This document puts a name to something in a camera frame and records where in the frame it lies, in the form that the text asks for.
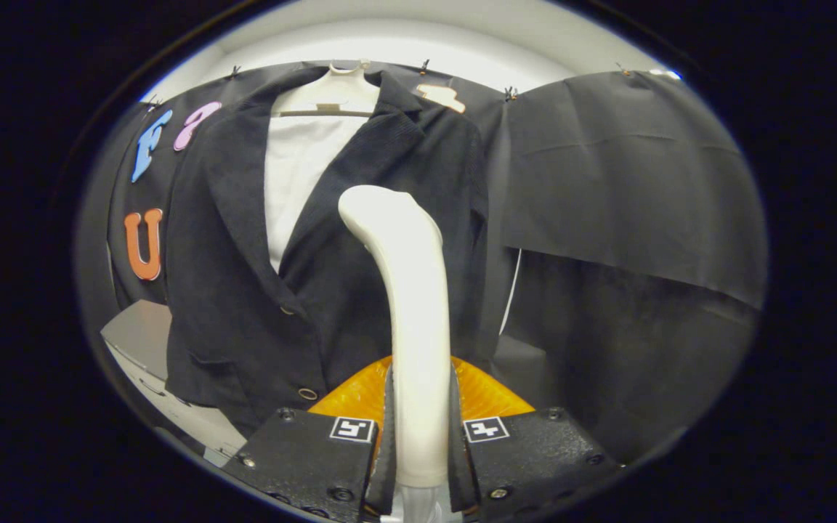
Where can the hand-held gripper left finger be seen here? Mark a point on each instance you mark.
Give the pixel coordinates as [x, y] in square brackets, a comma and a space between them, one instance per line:
[388, 457]

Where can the grey drawer cabinet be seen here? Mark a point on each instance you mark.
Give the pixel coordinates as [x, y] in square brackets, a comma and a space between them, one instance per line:
[139, 334]

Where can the black jacket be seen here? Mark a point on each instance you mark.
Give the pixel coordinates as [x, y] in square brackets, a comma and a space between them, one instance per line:
[244, 290]

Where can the white mannequin torso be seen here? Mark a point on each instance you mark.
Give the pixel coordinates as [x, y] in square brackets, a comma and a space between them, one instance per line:
[295, 167]

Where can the black backdrop cloth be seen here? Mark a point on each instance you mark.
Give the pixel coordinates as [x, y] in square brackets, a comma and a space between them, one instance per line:
[644, 181]

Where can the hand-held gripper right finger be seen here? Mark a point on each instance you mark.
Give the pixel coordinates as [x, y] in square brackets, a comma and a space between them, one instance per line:
[456, 457]

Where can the small ceiling light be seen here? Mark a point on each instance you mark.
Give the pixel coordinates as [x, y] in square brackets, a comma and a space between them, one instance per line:
[665, 74]

